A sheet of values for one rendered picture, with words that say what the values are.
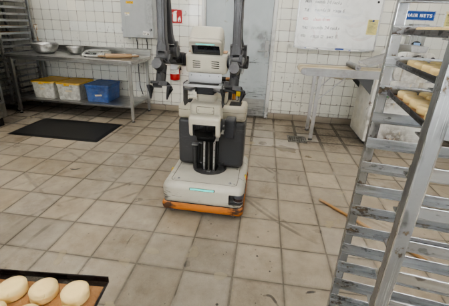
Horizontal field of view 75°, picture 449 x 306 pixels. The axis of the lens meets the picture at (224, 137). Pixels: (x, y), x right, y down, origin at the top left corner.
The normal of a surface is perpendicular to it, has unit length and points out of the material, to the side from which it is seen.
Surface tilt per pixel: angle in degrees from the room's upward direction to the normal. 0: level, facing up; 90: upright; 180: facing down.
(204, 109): 98
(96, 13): 90
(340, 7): 90
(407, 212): 90
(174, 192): 90
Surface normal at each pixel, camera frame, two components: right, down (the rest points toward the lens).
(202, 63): -0.14, 0.48
